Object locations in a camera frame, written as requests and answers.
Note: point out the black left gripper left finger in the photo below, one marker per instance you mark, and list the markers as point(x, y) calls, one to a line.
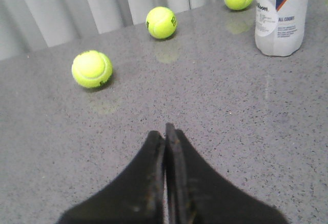
point(134, 196)

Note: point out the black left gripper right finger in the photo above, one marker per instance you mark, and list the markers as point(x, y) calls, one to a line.
point(198, 194)

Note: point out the white blue tennis ball can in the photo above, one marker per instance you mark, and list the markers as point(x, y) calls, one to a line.
point(280, 26)

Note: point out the yellow tennis ball behind can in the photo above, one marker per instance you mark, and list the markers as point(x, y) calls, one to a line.
point(91, 69)

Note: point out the middle yellow tennis ball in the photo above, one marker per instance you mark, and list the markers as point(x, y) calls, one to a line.
point(161, 22)

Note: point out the grey pleated curtain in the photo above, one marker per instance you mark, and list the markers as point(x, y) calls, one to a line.
point(32, 25)

